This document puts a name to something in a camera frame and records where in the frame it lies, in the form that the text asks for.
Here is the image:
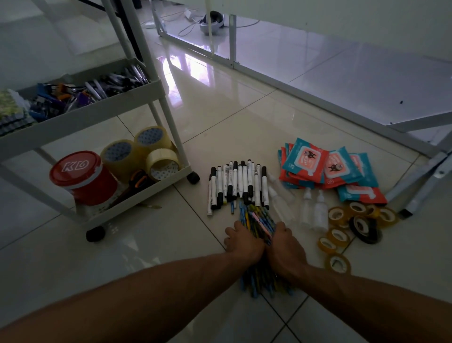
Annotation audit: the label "pile of teal wipe packets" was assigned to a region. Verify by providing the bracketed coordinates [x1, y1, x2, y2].
[277, 138, 388, 205]

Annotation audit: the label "beige plastic cart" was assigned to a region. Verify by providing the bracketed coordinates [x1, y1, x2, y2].
[0, 0, 201, 243]

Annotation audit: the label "person's left hand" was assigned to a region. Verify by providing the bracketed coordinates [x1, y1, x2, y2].
[223, 220, 266, 266]

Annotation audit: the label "red plastic bucket with lid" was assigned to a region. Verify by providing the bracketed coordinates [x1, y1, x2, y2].
[49, 151, 119, 207]

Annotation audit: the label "white cable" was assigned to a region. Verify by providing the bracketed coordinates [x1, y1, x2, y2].
[141, 7, 260, 38]

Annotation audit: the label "row of black-capped white markers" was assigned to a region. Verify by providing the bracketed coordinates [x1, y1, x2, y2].
[206, 159, 270, 217]

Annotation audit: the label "person's right forearm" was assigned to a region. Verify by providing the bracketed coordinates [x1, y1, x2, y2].
[296, 265, 452, 343]

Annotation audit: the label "person's left forearm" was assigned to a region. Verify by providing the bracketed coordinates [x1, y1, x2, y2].
[0, 253, 255, 343]

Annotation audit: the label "pile of colourful patterned pencils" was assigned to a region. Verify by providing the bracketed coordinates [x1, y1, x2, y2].
[238, 201, 294, 298]

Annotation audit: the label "yellow black patterned packets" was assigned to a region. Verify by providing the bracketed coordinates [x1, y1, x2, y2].
[0, 89, 36, 137]

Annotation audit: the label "black orange handled scissors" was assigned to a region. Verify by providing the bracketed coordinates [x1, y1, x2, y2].
[107, 169, 156, 209]

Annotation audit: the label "pile of small tape rolls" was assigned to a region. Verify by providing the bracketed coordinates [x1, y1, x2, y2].
[317, 201, 400, 276]

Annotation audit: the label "white partition board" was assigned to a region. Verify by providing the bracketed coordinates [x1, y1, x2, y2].
[169, 0, 452, 128]

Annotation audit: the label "clear plastic bottle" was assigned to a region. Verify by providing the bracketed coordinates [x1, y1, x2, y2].
[300, 187, 314, 227]
[268, 185, 296, 222]
[312, 189, 330, 232]
[267, 171, 296, 204]

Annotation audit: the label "black metal stair railing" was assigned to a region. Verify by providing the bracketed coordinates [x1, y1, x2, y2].
[77, 0, 144, 63]

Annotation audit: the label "pile of small staplers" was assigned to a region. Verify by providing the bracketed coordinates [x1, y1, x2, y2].
[30, 83, 92, 123]

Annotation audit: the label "thin beige wall strip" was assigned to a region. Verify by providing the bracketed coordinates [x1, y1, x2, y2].
[204, 0, 215, 56]

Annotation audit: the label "grey metal partition frame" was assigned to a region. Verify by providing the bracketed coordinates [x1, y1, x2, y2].
[152, 0, 452, 220]

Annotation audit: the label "person's right hand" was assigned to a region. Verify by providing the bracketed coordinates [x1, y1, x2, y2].
[265, 221, 308, 280]

